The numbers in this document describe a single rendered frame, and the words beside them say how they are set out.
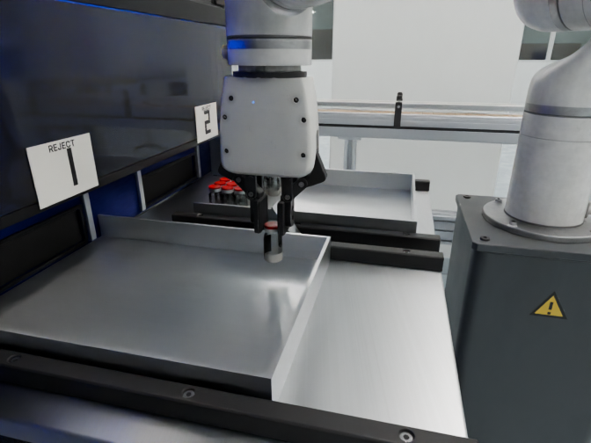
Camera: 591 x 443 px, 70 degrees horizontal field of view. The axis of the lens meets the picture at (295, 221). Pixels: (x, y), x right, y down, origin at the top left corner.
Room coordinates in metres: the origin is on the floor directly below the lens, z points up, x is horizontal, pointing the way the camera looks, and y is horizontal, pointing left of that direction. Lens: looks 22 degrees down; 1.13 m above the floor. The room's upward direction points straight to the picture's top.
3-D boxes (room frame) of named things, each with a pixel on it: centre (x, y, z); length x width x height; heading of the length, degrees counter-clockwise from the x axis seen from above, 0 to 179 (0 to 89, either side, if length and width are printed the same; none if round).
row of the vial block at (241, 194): (0.73, 0.07, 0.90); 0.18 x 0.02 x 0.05; 166
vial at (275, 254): (0.45, 0.03, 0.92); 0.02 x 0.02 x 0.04
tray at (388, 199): (0.71, -0.04, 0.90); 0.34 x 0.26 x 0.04; 76
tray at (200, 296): (0.40, 0.15, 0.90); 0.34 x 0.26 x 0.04; 76
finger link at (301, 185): (0.44, 0.00, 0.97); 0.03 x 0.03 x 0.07; 76
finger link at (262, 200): (0.46, 0.05, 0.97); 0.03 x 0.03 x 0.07; 76
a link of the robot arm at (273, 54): (0.45, 0.03, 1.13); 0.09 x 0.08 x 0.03; 76
